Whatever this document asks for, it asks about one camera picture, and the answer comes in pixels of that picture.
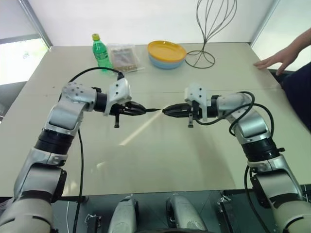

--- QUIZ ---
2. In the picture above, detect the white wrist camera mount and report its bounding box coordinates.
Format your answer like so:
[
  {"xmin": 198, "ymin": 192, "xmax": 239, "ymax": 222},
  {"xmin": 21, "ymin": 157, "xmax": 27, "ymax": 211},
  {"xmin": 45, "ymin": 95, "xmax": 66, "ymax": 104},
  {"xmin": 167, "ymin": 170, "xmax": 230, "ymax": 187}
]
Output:
[
  {"xmin": 184, "ymin": 83, "xmax": 210, "ymax": 122},
  {"xmin": 103, "ymin": 77, "xmax": 132, "ymax": 117}
]

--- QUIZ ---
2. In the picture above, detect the bare person hand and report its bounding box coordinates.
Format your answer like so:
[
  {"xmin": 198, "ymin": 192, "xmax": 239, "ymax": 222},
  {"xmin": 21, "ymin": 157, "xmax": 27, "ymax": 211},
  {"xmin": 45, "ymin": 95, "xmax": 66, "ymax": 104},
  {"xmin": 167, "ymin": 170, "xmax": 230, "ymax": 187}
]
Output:
[{"xmin": 253, "ymin": 50, "xmax": 294, "ymax": 76}]

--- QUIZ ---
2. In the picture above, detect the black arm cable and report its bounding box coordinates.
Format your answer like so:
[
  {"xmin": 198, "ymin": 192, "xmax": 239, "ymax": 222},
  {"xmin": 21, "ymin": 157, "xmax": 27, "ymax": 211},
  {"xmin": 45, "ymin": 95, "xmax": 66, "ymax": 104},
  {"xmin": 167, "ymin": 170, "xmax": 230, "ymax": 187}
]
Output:
[
  {"xmin": 195, "ymin": 91, "xmax": 275, "ymax": 233},
  {"xmin": 67, "ymin": 67, "xmax": 125, "ymax": 233}
]

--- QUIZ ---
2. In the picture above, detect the dark person clothing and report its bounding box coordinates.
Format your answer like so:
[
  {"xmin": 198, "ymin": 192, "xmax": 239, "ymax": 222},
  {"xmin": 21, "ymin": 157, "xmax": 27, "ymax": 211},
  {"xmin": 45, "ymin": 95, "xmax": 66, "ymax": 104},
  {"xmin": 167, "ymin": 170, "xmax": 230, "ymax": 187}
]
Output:
[{"xmin": 278, "ymin": 63, "xmax": 311, "ymax": 134}]

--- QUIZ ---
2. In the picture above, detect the light blue plate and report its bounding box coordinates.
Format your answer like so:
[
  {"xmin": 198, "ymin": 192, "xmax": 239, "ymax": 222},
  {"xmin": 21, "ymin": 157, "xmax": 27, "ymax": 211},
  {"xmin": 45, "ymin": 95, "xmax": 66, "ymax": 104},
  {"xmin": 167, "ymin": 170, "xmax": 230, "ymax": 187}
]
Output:
[{"xmin": 148, "ymin": 53, "xmax": 187, "ymax": 70}]

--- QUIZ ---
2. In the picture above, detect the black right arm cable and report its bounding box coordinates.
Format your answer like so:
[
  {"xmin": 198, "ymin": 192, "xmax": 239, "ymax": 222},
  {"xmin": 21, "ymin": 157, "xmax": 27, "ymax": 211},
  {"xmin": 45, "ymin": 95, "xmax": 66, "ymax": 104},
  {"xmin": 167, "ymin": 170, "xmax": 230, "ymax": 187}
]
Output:
[{"xmin": 195, "ymin": 91, "xmax": 275, "ymax": 233}]

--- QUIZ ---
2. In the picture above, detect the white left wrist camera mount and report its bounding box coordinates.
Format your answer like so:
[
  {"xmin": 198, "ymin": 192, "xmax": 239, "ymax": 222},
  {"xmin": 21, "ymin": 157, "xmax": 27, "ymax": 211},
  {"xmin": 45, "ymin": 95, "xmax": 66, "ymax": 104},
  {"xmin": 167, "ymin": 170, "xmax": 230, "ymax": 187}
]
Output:
[{"xmin": 103, "ymin": 77, "xmax": 132, "ymax": 117}]

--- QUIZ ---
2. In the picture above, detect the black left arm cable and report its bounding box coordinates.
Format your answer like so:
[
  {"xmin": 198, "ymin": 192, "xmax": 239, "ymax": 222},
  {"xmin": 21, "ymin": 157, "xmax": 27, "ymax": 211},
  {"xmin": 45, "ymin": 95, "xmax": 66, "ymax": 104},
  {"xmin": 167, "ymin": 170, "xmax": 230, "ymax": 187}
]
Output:
[{"xmin": 67, "ymin": 67, "xmax": 125, "ymax": 233}]

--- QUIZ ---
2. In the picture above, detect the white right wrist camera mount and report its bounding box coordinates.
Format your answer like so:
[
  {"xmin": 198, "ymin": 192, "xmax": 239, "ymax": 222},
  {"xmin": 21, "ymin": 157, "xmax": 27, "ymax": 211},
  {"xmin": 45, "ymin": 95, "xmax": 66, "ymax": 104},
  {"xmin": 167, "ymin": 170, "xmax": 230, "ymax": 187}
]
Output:
[{"xmin": 184, "ymin": 83, "xmax": 210, "ymax": 122}]

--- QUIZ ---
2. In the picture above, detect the yellow plate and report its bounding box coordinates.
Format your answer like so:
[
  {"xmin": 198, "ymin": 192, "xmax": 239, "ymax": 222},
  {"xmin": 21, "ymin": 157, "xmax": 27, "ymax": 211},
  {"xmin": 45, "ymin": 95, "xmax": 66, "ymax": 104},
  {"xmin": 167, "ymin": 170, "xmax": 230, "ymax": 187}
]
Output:
[{"xmin": 147, "ymin": 40, "xmax": 188, "ymax": 62}]

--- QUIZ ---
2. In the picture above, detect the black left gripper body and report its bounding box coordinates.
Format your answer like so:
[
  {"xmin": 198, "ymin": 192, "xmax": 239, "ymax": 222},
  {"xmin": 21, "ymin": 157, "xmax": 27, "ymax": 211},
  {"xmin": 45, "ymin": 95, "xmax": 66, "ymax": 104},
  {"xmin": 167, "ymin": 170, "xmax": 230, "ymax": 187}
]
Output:
[{"xmin": 109, "ymin": 101, "xmax": 133, "ymax": 128}]

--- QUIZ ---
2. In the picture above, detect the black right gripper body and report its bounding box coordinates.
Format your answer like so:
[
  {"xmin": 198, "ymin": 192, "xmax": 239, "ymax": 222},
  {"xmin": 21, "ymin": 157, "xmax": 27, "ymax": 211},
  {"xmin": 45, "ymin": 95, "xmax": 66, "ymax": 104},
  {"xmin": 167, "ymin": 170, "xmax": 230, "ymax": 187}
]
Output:
[{"xmin": 187, "ymin": 100, "xmax": 203, "ymax": 128}]

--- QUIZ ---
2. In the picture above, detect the green plastic soda bottle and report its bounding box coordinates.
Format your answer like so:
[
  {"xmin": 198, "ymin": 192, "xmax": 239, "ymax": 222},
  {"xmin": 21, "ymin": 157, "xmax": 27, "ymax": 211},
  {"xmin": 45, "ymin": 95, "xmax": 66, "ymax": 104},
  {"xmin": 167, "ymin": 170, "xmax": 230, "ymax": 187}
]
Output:
[{"xmin": 91, "ymin": 33, "xmax": 114, "ymax": 73}]

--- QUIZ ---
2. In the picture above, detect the clear plastic snack bag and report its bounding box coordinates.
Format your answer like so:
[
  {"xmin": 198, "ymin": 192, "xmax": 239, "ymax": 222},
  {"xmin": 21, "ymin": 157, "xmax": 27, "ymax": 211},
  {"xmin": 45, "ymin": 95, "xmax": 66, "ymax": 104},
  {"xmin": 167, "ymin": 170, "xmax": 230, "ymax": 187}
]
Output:
[{"xmin": 106, "ymin": 43, "xmax": 146, "ymax": 74}]

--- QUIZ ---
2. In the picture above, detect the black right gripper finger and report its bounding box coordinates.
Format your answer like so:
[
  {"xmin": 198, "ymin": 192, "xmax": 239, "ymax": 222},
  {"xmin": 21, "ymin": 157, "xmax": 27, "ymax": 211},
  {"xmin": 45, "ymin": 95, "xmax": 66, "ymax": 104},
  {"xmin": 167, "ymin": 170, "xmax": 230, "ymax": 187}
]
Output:
[
  {"xmin": 163, "ymin": 110, "xmax": 190, "ymax": 118},
  {"xmin": 165, "ymin": 103, "xmax": 190, "ymax": 112}
]

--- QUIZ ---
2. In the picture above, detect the black bracket under table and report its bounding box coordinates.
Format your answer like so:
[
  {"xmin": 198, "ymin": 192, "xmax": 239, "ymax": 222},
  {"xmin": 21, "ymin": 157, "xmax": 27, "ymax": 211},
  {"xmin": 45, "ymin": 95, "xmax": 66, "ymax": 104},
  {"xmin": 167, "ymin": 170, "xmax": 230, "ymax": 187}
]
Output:
[
  {"xmin": 84, "ymin": 213, "xmax": 102, "ymax": 233},
  {"xmin": 216, "ymin": 193, "xmax": 243, "ymax": 233}
]

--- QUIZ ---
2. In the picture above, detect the grey window frame post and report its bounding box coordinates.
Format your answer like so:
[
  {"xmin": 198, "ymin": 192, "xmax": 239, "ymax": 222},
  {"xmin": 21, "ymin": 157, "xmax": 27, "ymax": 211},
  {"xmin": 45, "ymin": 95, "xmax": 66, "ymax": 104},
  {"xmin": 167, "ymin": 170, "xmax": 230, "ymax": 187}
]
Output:
[
  {"xmin": 19, "ymin": 0, "xmax": 53, "ymax": 49},
  {"xmin": 249, "ymin": 0, "xmax": 281, "ymax": 47}
]

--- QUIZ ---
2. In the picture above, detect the dark wire stand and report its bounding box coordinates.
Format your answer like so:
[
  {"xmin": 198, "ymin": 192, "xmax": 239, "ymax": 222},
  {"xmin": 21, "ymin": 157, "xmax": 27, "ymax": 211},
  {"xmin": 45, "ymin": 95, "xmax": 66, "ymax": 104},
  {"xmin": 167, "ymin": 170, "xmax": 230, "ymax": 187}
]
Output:
[{"xmin": 185, "ymin": 0, "xmax": 238, "ymax": 69}]

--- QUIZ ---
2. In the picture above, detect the silver rounded robot leg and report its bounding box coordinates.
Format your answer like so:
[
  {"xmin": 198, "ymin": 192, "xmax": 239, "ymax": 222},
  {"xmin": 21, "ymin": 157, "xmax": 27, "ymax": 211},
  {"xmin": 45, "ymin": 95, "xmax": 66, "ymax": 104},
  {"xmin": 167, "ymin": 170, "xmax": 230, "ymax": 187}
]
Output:
[
  {"xmin": 165, "ymin": 193, "xmax": 207, "ymax": 233},
  {"xmin": 107, "ymin": 194, "xmax": 139, "ymax": 233}
]

